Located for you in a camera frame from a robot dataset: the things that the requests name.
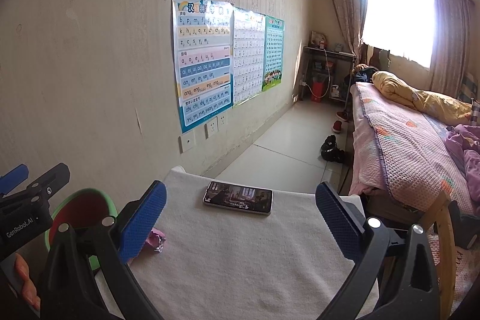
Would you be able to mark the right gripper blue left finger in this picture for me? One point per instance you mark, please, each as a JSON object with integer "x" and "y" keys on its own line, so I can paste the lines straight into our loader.
{"x": 70, "y": 290}

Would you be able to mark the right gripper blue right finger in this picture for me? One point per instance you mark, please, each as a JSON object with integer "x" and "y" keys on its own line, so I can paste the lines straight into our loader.
{"x": 394, "y": 275}

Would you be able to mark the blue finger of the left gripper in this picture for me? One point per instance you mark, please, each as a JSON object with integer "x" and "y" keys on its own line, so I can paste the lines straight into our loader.
{"x": 44, "y": 187}
{"x": 13, "y": 178}

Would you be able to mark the pink snack wrapper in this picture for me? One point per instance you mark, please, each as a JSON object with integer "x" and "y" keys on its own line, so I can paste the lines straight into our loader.
{"x": 156, "y": 240}

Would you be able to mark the green red trash bin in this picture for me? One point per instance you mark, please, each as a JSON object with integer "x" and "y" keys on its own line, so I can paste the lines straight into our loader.
{"x": 83, "y": 209}

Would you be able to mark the person's left hand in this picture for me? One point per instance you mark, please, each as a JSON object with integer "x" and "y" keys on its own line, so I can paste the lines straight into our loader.
{"x": 28, "y": 289}

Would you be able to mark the floral chair cushion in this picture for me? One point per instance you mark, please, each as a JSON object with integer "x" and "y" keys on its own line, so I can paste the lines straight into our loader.
{"x": 467, "y": 270}

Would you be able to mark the wooden chair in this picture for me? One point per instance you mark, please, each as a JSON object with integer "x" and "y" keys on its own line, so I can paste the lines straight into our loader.
{"x": 449, "y": 228}

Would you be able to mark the white table cloth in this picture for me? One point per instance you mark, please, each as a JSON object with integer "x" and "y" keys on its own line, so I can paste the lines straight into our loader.
{"x": 225, "y": 264}

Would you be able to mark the black smartphone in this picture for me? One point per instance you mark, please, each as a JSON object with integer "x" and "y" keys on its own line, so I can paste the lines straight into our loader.
{"x": 238, "y": 197}

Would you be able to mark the bed with pink quilt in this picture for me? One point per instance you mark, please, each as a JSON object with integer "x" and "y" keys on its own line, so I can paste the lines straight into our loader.
{"x": 399, "y": 153}

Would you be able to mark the purple blanket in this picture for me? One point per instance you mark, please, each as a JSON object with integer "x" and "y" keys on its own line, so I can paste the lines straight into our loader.
{"x": 462, "y": 142}

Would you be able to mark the black shoes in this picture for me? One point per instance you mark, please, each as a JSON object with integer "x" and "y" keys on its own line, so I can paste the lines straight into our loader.
{"x": 330, "y": 152}

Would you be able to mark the red slippers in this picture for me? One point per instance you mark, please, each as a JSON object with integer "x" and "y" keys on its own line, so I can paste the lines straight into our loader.
{"x": 342, "y": 118}

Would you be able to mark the yellow blanket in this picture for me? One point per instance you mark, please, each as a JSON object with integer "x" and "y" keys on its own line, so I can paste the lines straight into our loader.
{"x": 447, "y": 110}

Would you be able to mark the red small bin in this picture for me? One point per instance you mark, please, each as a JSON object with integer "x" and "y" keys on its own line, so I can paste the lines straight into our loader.
{"x": 318, "y": 90}

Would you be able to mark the metal shelf rack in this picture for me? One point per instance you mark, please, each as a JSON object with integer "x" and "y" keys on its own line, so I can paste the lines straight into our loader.
{"x": 334, "y": 67}

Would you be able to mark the white chart poster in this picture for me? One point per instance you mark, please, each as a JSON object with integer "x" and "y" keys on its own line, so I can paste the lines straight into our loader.
{"x": 248, "y": 54}

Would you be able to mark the green chart poster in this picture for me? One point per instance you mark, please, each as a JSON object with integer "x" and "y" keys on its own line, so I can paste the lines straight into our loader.
{"x": 273, "y": 52}

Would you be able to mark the pink window curtain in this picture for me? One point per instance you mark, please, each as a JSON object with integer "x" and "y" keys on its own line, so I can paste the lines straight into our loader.
{"x": 435, "y": 34}

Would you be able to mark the white double wall socket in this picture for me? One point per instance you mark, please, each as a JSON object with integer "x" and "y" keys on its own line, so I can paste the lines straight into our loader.
{"x": 216, "y": 124}

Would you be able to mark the pinyin wall poster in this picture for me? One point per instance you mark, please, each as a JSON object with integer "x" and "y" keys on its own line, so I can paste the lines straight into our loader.
{"x": 202, "y": 54}

